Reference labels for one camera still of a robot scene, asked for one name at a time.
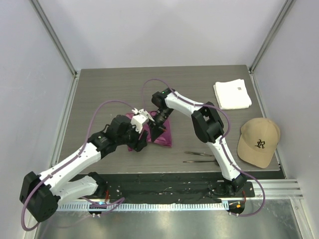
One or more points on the aluminium front rail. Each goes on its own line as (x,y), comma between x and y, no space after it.
(281,189)

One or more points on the tan baseball cap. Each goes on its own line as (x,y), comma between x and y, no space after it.
(258,141)

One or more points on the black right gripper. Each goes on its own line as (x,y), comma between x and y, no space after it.
(156,129)

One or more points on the dark metal spoon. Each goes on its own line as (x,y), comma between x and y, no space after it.
(200,161)

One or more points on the aluminium frame post right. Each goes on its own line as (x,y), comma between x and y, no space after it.
(283,13)

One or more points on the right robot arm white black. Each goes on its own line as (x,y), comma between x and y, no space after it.
(208,128)

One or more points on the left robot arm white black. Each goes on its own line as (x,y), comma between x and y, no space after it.
(42,194)

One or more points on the dark metal fork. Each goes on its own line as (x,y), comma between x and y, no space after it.
(200,154)

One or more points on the magenta cloth napkin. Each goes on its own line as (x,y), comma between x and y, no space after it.
(165,139)

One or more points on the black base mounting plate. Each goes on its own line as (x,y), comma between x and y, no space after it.
(181,188)

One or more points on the aluminium frame post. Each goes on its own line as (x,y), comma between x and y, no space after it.
(283,13)
(52,34)

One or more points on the aluminium frame post left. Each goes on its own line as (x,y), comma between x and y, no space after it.
(52,34)

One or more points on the slotted cable duct strip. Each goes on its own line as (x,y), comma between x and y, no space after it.
(86,206)

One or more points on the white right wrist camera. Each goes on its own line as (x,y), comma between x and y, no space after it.
(140,118)

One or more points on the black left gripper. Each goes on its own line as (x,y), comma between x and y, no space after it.
(138,144)

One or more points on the white folded towel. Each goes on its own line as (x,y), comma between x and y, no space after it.
(232,95)

